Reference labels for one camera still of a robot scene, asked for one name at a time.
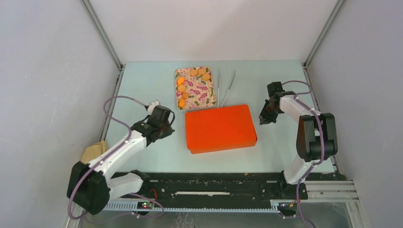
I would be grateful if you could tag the metal tongs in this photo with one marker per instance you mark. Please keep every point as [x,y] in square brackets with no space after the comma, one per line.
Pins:
[225,80]

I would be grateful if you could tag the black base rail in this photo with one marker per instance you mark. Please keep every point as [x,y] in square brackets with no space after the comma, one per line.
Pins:
[220,190]

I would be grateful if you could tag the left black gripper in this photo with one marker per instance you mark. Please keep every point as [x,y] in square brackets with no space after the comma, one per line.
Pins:
[168,130]

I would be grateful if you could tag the round orange cookie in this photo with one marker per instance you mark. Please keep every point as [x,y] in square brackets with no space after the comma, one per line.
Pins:
[206,76]
[181,88]
[193,72]
[202,71]
[185,95]

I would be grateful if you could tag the tan cloth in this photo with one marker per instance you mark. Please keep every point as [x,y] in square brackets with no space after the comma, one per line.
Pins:
[94,151]

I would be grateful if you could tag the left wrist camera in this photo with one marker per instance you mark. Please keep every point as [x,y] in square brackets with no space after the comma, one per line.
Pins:
[152,105]

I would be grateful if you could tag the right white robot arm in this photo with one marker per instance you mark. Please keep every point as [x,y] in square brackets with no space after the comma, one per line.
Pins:
[316,131]

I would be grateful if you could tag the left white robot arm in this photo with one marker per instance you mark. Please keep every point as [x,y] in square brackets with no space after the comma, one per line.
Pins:
[92,185]

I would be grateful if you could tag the orange tin lid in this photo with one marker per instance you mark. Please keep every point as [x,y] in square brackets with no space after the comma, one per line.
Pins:
[224,123]

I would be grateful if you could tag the orange fish cookie top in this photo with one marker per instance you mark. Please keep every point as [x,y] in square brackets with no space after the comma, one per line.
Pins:
[180,81]

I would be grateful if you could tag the orange tin box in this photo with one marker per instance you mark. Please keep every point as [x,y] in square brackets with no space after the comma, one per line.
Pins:
[220,145]

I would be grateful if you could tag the floral tray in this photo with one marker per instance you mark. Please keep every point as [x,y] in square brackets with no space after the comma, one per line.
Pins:
[202,93]

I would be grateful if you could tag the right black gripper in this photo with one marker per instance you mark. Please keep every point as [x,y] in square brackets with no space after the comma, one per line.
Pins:
[264,119]

